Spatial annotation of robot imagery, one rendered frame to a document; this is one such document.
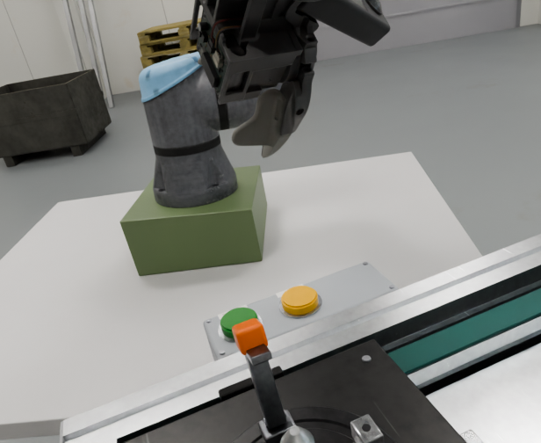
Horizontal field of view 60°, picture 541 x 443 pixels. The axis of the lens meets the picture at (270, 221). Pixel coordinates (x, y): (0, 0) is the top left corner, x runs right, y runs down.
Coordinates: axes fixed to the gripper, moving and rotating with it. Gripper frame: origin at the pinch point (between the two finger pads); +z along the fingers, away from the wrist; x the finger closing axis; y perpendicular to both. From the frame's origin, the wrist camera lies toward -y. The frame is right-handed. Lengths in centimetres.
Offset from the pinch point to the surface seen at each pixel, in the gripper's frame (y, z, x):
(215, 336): 10.6, 9.2, 19.4
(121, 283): 16.0, 42.3, 2.5
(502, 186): -204, 158, -10
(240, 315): 7.6, 8.1, 18.5
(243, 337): 12.4, -9.0, 21.5
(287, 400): 8.9, -0.7, 27.2
